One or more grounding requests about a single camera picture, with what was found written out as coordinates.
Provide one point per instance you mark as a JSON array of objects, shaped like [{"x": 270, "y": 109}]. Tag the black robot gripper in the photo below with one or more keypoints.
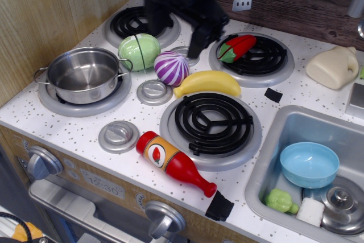
[{"x": 206, "y": 16}]

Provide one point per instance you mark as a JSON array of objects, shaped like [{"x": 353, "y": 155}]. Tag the red toy pepper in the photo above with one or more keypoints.
[{"x": 235, "y": 48}]

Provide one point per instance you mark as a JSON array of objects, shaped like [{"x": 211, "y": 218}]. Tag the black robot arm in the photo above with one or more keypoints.
[{"x": 205, "y": 16}]

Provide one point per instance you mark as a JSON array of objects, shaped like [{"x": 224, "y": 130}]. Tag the silver metal pan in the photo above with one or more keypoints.
[{"x": 86, "y": 75}]

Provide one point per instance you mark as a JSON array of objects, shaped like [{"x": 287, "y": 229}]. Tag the silver centre countertop knob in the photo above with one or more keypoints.
[{"x": 184, "y": 51}]

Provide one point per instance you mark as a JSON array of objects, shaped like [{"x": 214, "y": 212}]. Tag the silver countertop knob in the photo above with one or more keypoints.
[
  {"x": 118, "y": 137},
  {"x": 154, "y": 93},
  {"x": 184, "y": 51}
]

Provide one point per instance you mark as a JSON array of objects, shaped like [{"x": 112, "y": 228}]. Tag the purple striped toy onion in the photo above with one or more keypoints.
[{"x": 171, "y": 68}]

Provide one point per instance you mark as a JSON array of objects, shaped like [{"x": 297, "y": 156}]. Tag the green toy cabbage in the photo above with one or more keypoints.
[{"x": 140, "y": 50}]

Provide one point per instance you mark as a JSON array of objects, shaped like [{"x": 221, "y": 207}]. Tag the back left black burner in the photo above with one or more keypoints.
[{"x": 132, "y": 21}]

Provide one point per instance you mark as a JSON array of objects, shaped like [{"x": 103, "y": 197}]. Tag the black burner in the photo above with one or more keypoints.
[
  {"x": 132, "y": 21},
  {"x": 269, "y": 62},
  {"x": 217, "y": 131}
]

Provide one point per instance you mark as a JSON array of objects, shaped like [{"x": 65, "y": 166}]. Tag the yellow toy banana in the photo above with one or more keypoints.
[{"x": 203, "y": 81}]

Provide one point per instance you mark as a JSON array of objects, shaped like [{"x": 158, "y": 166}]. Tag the silver middle countertop knob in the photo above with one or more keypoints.
[{"x": 154, "y": 93}]

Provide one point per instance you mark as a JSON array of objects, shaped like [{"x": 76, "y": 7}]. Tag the back right black burner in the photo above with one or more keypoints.
[{"x": 269, "y": 62}]

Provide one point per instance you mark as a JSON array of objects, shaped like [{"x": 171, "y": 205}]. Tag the front right black burner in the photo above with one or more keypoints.
[{"x": 217, "y": 131}]

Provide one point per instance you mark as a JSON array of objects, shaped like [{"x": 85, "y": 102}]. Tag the small black tape patch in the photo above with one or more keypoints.
[{"x": 273, "y": 95}]

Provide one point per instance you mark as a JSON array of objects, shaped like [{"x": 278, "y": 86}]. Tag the red toy ketchup bottle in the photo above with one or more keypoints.
[{"x": 173, "y": 162}]

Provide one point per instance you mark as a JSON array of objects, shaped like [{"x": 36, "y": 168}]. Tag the silver front countertop knob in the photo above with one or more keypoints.
[{"x": 118, "y": 137}]

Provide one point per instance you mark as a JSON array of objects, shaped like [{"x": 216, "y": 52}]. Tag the silver toy sink basin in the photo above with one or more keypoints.
[{"x": 293, "y": 124}]

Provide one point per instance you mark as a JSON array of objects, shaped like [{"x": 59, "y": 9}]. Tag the beige toy jug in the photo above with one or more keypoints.
[{"x": 334, "y": 68}]

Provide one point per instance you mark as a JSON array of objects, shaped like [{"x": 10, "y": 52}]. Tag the oven clock display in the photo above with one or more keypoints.
[{"x": 103, "y": 184}]

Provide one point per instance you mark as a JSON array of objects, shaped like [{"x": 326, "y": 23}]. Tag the silver toy faucet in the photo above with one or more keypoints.
[{"x": 355, "y": 10}]

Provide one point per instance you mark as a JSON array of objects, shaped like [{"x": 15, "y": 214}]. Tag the black tape at edge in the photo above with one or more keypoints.
[{"x": 219, "y": 208}]

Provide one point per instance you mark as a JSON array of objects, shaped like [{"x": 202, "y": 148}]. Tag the light blue plastic bowl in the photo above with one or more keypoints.
[{"x": 309, "y": 165}]

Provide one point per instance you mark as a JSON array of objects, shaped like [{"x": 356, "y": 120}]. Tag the right oven front knob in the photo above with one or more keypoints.
[{"x": 166, "y": 222}]

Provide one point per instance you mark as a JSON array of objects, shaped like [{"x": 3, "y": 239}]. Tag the oven knob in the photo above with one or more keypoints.
[
  {"x": 166, "y": 222},
  {"x": 42, "y": 163}
]

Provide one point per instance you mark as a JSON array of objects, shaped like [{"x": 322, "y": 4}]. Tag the silver faucet base block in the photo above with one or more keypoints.
[{"x": 355, "y": 104}]

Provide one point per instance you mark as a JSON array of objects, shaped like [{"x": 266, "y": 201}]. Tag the left oven front knob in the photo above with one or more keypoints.
[{"x": 42, "y": 163}]

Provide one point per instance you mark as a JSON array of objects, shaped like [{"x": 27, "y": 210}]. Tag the green toy vegetable in sink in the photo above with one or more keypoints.
[{"x": 281, "y": 201}]

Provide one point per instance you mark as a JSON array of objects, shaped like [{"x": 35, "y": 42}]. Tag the white cube block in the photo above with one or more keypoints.
[{"x": 311, "y": 211}]

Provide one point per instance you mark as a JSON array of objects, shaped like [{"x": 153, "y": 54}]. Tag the silver pot lid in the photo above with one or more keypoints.
[{"x": 343, "y": 206}]

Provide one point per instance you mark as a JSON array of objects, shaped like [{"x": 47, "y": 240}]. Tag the orange object bottom left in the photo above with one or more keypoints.
[{"x": 20, "y": 233}]

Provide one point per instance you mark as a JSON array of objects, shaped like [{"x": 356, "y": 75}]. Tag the silver oven door handle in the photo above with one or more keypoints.
[{"x": 90, "y": 218}]

